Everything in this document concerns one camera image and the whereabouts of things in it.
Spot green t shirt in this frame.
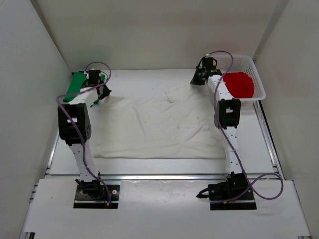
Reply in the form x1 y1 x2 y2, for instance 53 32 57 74
62 72 100 109

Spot white t shirt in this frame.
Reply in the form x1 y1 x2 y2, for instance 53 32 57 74
92 84 225 159

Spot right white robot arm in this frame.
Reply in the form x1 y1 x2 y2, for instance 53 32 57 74
190 56 248 201

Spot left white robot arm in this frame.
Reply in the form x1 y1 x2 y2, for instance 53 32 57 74
56 70 111 202

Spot white plastic basket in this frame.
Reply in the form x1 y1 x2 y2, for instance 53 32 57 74
207 54 266 107

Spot red t shirt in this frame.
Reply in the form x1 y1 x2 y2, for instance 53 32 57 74
223 72 254 99

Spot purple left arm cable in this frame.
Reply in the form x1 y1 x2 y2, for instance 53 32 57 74
56 61 112 200

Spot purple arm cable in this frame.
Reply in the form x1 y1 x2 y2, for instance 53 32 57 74
56 61 112 200
205 50 284 200

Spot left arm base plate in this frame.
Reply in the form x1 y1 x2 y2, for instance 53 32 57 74
73 184 120 209

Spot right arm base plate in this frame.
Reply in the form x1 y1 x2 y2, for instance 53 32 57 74
196 180 257 211

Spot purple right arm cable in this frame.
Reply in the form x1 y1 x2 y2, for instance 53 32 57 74
205 50 284 200

